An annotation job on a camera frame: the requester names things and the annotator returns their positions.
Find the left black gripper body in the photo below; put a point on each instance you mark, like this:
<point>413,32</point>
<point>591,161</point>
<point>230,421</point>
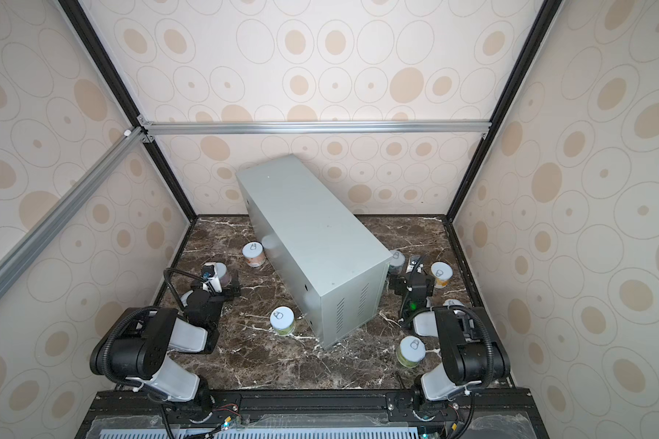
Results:
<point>226,288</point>

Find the left slanted aluminium bar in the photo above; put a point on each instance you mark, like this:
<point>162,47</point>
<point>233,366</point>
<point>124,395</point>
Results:
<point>26,251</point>

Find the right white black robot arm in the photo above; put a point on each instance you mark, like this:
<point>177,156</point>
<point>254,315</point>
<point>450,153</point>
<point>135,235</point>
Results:
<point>472,356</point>

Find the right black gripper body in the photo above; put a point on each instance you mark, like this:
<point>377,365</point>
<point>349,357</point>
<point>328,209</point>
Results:
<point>405,280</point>

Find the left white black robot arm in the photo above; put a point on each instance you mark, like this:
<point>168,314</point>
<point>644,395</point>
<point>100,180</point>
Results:
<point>135,351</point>

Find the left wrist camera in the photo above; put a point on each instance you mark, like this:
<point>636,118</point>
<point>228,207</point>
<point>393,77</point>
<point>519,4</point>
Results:
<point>207,287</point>

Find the horizontal aluminium frame bar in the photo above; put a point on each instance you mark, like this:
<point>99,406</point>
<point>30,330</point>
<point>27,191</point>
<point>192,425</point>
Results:
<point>317,128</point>

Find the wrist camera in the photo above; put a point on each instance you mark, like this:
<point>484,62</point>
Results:
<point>414,261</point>
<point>207,287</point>

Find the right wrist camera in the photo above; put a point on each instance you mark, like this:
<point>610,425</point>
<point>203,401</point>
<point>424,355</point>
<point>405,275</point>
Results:
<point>414,261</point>

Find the teal label can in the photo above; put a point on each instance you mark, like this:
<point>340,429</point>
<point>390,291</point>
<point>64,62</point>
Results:
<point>397,263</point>

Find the light green label can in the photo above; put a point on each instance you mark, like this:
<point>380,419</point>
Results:
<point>282,320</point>

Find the green label can right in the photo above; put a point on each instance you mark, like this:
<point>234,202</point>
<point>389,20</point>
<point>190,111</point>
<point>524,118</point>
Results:
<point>410,352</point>

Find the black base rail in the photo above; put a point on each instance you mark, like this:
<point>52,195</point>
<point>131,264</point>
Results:
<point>401,413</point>

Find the yellow label can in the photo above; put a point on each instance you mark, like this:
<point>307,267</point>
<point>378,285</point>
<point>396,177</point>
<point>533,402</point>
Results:
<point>442,273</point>

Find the grey metal cabinet box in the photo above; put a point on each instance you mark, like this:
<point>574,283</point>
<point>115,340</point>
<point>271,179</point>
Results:
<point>332,265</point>

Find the orange label can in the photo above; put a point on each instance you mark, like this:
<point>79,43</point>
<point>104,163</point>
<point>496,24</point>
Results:
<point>254,254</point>

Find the pink label can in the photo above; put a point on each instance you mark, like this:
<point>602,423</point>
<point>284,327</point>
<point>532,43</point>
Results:
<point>217,275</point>

